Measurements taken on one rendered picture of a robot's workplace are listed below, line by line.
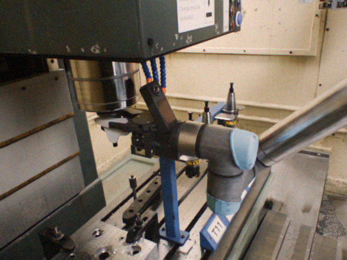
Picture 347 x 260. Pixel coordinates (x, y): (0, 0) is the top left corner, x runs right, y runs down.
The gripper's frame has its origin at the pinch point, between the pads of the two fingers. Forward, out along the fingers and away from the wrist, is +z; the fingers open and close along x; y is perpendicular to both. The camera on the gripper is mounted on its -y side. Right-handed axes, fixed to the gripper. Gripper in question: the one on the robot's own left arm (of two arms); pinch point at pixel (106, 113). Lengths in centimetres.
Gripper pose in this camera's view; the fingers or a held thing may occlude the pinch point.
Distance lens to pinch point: 72.4
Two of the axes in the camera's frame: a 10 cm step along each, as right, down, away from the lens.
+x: 4.4, -3.9, 8.1
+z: -9.0, -1.8, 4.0
